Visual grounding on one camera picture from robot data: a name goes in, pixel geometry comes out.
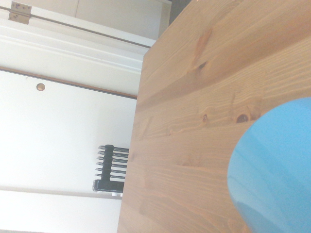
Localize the blue enamel mug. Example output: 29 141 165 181
227 97 311 233

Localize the black finned rack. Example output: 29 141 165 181
92 144 130 194

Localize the sliding closet door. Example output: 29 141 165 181
0 69 138 233

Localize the white hinged door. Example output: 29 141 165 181
0 0 172 48

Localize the brass door hinge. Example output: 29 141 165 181
8 1 33 25

